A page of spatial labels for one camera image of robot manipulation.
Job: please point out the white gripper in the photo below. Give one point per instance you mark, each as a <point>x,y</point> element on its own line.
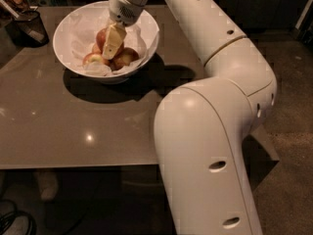
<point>123,12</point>

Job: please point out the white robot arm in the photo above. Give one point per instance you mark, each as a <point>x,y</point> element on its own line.
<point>200,126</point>

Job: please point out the right red-yellow apple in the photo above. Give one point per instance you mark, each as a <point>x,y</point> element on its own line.
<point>125,58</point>

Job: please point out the red-yellow apple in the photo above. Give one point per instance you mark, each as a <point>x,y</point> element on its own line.
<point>125,58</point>
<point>95,58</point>

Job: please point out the hidden back red apple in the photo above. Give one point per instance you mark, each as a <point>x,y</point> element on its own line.
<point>96,49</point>

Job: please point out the white ceramic bowl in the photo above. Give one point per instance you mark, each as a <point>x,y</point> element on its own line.
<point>65,33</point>

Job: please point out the white paper bowl liner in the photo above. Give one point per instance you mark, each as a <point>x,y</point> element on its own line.
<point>81,33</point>

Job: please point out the left red-yellow apple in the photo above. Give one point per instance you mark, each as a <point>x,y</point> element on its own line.
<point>95,58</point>

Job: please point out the black mesh pen cup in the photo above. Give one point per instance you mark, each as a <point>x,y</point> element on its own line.
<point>31,28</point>

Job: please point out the brown patterned container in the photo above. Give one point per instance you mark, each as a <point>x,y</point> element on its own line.
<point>10,8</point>

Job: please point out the white object under table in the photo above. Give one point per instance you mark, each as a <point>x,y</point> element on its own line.
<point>47,184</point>

